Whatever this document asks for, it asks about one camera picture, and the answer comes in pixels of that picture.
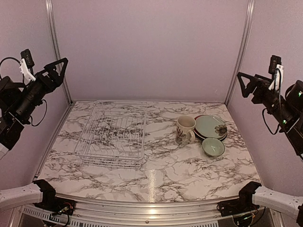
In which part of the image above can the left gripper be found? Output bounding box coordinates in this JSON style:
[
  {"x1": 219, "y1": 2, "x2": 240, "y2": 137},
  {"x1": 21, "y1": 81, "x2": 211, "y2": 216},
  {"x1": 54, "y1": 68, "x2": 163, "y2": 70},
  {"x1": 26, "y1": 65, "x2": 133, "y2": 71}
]
[{"x1": 13, "y1": 57, "x2": 68, "y2": 121}]

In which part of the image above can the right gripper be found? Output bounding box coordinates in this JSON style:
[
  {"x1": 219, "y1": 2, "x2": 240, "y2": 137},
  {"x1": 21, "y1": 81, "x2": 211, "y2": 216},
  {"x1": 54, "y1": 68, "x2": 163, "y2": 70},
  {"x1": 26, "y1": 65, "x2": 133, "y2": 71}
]
[{"x1": 236, "y1": 72, "x2": 295, "y2": 128}]

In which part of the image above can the green floral plate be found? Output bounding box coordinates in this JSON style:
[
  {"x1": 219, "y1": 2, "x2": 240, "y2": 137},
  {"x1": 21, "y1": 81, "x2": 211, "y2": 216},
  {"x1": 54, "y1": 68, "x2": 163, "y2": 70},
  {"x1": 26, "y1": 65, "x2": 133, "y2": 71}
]
[{"x1": 195, "y1": 114, "x2": 228, "y2": 140}]

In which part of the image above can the red floral plate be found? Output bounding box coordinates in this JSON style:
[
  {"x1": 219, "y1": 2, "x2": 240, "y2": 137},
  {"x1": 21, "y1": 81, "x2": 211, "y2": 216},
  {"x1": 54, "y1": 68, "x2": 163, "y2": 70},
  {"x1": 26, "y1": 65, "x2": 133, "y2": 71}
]
[{"x1": 193, "y1": 115, "x2": 227, "y2": 140}]

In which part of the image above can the green floral bowl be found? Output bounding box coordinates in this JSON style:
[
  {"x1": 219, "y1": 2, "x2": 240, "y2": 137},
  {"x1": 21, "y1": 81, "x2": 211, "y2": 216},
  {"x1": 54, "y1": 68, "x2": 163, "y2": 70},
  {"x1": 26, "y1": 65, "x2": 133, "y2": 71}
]
[{"x1": 202, "y1": 138, "x2": 225, "y2": 157}]

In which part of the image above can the black striped plate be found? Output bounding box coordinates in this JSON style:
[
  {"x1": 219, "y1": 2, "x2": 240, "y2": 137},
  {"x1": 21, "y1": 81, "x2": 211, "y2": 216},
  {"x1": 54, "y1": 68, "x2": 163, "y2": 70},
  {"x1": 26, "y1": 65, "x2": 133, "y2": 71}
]
[{"x1": 194, "y1": 129, "x2": 228, "y2": 141}]

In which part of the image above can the floral ceramic mug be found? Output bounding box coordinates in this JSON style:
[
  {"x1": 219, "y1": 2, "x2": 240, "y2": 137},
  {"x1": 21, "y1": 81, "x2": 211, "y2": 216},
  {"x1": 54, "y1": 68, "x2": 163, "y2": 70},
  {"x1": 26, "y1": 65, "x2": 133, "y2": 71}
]
[{"x1": 176, "y1": 115, "x2": 196, "y2": 145}]

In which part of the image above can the white wire dish rack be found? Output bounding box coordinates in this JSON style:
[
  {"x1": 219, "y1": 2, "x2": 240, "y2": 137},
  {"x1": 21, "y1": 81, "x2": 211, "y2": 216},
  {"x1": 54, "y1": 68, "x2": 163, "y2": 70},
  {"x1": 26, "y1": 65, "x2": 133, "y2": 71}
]
[{"x1": 74, "y1": 100, "x2": 147, "y2": 169}]

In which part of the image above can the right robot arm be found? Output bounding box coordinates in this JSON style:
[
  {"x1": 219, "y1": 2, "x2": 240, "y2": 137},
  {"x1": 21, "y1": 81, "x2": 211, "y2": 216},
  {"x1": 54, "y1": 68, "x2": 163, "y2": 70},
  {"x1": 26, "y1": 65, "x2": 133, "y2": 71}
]
[{"x1": 234, "y1": 72, "x2": 303, "y2": 226}]

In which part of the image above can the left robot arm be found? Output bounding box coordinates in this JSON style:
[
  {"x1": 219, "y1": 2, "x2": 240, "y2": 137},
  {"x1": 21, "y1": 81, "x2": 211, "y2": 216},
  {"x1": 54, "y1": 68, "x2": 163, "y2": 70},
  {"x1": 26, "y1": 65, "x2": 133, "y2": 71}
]
[{"x1": 0, "y1": 58, "x2": 68, "y2": 211}]

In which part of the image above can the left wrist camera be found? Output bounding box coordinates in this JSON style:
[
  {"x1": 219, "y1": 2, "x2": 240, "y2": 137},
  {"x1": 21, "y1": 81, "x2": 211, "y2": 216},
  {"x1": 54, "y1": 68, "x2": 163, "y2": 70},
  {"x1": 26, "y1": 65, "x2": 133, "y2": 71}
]
[{"x1": 20, "y1": 49, "x2": 36, "y2": 82}]

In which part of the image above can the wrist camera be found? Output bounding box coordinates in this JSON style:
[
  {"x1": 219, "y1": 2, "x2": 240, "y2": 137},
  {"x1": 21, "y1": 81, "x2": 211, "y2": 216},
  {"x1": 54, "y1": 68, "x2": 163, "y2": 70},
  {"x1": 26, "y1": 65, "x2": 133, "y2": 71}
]
[
  {"x1": 20, "y1": 49, "x2": 36, "y2": 82},
  {"x1": 268, "y1": 55, "x2": 284, "y2": 91}
]

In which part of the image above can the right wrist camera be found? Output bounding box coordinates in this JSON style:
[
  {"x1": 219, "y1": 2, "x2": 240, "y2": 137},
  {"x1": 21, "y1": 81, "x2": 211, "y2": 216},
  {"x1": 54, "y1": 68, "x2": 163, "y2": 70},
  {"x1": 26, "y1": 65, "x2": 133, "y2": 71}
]
[{"x1": 268, "y1": 55, "x2": 284, "y2": 91}]

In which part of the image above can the left aluminium frame post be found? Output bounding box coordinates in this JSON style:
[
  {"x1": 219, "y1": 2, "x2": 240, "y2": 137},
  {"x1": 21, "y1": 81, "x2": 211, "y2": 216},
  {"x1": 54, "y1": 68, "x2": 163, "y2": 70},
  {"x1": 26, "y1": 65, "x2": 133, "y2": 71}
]
[{"x1": 45, "y1": 0, "x2": 73, "y2": 105}]

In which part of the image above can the aluminium frame post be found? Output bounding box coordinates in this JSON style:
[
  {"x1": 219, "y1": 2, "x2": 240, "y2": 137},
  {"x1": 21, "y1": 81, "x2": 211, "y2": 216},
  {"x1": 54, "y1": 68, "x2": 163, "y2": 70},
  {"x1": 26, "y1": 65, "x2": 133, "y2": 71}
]
[
  {"x1": 224, "y1": 0, "x2": 256, "y2": 106},
  {"x1": 45, "y1": 0, "x2": 73, "y2": 105}
]

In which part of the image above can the right aluminium frame post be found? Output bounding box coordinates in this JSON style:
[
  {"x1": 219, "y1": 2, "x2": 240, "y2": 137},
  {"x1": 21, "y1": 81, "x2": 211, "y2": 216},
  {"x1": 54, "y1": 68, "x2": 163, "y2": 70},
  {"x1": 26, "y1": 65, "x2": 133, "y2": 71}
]
[{"x1": 224, "y1": 0, "x2": 256, "y2": 106}]

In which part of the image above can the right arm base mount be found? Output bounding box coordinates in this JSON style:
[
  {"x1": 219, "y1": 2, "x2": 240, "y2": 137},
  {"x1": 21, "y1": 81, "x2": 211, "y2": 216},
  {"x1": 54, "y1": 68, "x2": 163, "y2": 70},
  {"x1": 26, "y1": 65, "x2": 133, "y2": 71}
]
[{"x1": 216, "y1": 199, "x2": 260, "y2": 227}]

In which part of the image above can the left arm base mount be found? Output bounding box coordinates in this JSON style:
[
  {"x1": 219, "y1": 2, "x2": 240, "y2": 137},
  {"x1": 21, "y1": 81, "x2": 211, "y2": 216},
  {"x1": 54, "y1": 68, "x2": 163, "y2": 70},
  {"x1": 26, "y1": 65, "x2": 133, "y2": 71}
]
[{"x1": 34, "y1": 196, "x2": 76, "y2": 227}]

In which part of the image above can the front aluminium rail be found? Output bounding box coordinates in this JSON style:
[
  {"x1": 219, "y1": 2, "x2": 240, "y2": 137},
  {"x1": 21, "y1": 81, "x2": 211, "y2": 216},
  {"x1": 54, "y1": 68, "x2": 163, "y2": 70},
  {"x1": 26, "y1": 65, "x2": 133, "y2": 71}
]
[{"x1": 14, "y1": 192, "x2": 285, "y2": 227}]

